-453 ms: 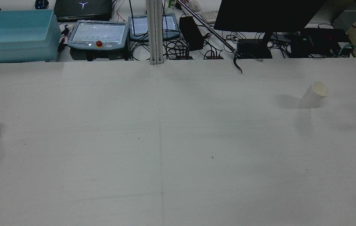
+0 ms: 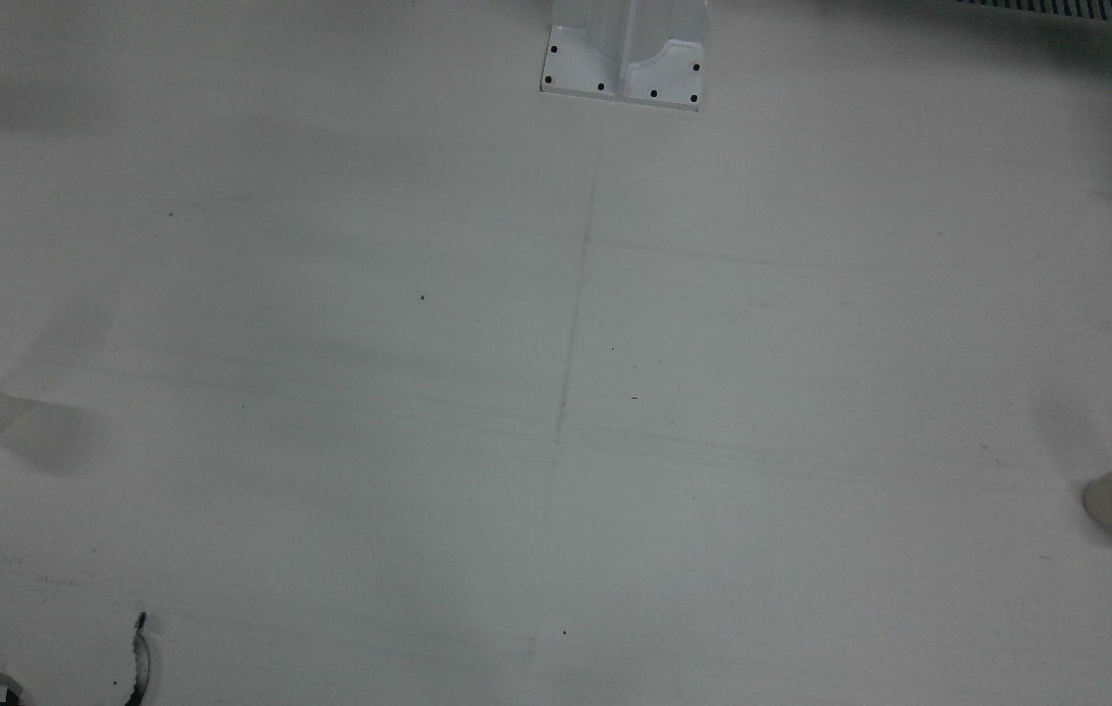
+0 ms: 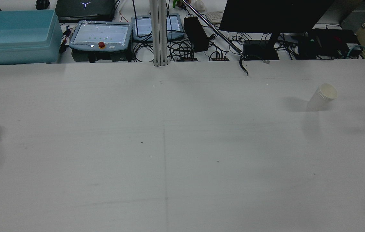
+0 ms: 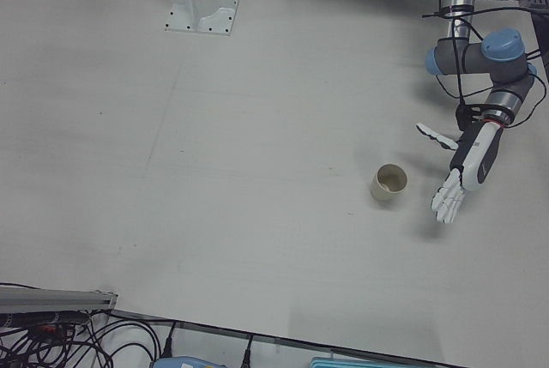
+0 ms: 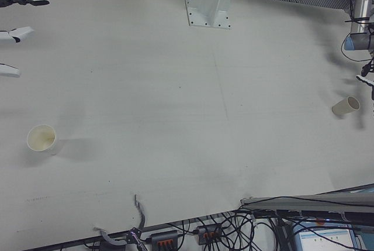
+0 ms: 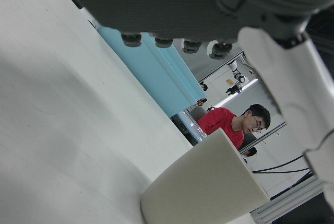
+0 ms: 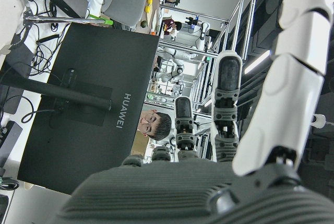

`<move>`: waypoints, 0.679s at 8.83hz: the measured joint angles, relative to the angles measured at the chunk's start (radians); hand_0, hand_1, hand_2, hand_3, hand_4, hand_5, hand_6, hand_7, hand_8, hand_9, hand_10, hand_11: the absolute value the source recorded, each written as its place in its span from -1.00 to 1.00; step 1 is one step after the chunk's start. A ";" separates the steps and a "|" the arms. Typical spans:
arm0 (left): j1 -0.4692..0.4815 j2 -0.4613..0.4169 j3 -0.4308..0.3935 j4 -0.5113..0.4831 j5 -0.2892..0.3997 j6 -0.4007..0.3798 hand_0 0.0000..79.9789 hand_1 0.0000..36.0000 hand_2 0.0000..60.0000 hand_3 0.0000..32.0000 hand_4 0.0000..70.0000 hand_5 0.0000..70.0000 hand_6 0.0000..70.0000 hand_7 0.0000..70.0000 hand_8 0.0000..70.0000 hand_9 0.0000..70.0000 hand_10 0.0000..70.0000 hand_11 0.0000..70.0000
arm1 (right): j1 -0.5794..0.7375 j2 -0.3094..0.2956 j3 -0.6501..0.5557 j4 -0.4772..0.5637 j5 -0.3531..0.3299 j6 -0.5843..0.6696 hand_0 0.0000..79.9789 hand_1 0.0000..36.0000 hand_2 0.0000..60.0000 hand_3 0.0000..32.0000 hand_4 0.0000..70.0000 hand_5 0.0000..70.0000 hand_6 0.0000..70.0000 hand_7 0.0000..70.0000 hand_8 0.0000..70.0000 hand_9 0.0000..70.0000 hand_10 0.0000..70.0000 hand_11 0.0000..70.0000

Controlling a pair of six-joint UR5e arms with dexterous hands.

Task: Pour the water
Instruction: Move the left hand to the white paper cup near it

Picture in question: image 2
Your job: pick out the striped vent grille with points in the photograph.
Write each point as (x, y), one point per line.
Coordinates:
(1086, 8)

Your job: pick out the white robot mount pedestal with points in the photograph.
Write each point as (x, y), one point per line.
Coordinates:
(615, 59)

